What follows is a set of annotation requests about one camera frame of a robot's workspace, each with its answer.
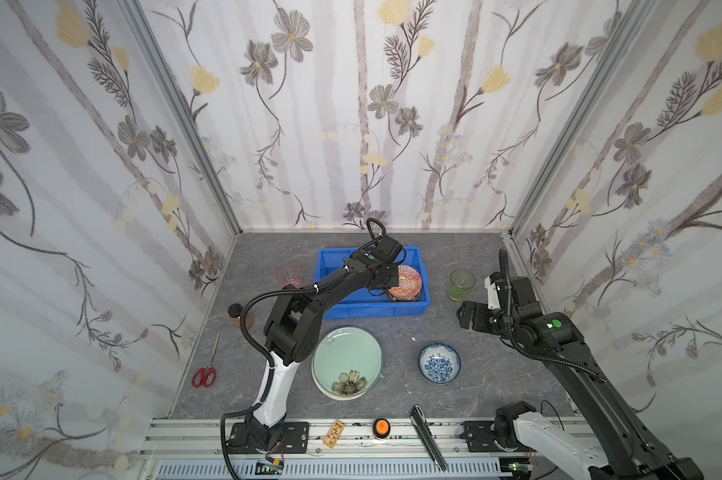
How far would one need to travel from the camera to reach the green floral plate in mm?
812

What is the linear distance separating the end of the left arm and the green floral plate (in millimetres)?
184

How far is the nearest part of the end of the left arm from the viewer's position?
700mm
